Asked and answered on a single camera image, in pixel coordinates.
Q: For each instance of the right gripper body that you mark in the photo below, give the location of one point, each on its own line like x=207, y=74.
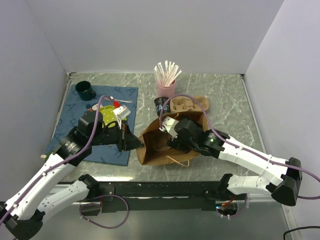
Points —
x=175, y=143

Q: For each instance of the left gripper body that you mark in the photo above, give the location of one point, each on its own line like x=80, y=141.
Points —
x=112, y=135

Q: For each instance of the brown paper bag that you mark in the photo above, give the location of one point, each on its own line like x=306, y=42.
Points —
x=155, y=150

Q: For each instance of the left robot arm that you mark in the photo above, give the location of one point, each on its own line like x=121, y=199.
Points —
x=25, y=213

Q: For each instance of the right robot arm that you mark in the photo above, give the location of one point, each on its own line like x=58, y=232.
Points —
x=276, y=177

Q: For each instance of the green polka dot plate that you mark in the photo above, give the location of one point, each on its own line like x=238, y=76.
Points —
x=108, y=115

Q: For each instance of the brown pulp cup carrier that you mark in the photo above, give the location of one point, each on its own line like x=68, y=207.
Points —
x=185, y=104

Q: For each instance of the silver spoon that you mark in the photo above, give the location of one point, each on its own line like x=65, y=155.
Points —
x=111, y=99

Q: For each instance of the blue letter placemat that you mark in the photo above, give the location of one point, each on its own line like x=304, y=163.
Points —
x=74, y=108

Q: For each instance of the dark green mug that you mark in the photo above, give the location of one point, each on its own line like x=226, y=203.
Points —
x=85, y=91

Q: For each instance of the pink straw holder cup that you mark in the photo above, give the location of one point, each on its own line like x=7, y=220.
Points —
x=166, y=91

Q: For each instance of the green cup at edge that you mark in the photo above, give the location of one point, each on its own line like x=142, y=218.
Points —
x=47, y=156

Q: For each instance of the white paper straws bundle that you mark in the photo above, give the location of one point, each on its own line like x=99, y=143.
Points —
x=167, y=74

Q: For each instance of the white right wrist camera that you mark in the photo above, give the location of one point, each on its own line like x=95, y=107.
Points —
x=168, y=126

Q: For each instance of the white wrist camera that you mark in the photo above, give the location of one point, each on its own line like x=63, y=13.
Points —
x=121, y=113
x=168, y=126

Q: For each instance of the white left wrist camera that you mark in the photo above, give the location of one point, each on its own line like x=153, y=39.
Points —
x=121, y=113

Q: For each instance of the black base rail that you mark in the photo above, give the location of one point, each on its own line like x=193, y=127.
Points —
x=161, y=195

